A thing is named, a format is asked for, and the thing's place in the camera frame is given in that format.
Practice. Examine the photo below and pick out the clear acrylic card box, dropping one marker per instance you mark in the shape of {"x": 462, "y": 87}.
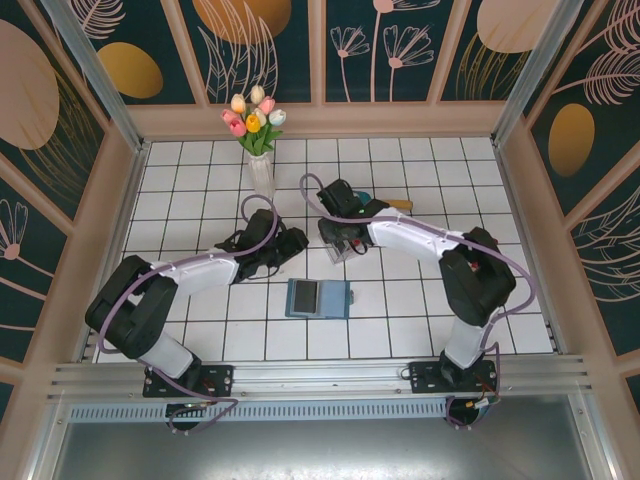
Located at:
{"x": 340, "y": 257}

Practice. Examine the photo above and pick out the blue box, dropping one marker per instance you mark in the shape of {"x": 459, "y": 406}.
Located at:
{"x": 332, "y": 300}

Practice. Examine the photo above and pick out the black credit card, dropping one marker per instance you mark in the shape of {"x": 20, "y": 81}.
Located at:
{"x": 305, "y": 297}

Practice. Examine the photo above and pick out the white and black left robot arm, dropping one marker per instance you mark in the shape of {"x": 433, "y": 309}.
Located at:
{"x": 200, "y": 272}

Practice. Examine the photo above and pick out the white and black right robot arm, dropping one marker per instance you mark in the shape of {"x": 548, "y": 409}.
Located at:
{"x": 405, "y": 237}

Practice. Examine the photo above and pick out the white ribbed vase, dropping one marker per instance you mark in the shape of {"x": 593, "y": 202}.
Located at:
{"x": 262, "y": 177}

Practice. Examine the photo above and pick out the artificial tulip bouquet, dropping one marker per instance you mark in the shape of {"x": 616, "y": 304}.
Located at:
{"x": 252, "y": 122}

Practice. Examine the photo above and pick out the grey metal sheet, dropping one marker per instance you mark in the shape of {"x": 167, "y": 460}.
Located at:
{"x": 320, "y": 450}

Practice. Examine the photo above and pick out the aluminium mounting rail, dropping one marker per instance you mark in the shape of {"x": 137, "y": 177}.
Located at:
{"x": 320, "y": 377}

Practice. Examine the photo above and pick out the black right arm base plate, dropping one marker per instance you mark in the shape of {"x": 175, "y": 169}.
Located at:
{"x": 422, "y": 377}

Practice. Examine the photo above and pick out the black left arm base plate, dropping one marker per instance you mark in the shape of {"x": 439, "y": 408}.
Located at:
{"x": 220, "y": 377}

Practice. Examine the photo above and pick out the aluminium frame post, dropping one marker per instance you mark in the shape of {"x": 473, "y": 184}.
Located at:
{"x": 530, "y": 75}
{"x": 97, "y": 75}

